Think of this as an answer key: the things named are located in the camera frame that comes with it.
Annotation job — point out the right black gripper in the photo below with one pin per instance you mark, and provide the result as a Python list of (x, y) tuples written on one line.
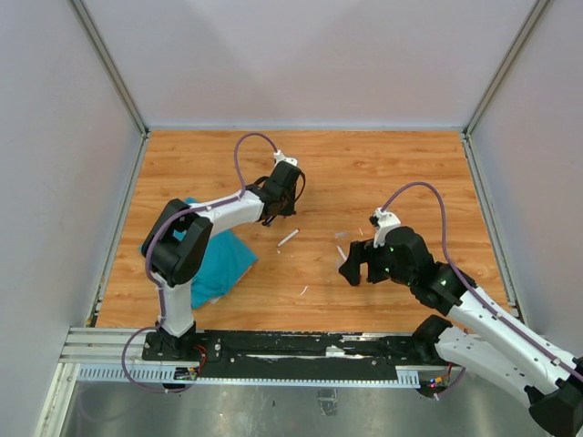
[(362, 251)]

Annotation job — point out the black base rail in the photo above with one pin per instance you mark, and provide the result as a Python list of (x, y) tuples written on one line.
[(294, 356)]

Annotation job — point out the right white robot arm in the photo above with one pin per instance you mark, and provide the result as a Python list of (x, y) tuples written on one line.
[(473, 331)]

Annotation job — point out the thin white red-end pen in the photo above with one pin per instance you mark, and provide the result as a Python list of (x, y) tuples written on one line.
[(288, 238)]

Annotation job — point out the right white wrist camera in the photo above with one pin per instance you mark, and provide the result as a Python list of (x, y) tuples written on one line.
[(383, 221)]

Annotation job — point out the white pen red end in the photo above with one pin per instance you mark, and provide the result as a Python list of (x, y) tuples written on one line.
[(341, 252)]

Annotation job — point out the teal cloth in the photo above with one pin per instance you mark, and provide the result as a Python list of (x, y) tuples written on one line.
[(218, 268)]

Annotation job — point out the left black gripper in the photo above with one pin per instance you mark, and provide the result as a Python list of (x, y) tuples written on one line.
[(290, 208)]

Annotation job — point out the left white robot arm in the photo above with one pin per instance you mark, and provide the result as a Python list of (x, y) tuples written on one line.
[(175, 328)]

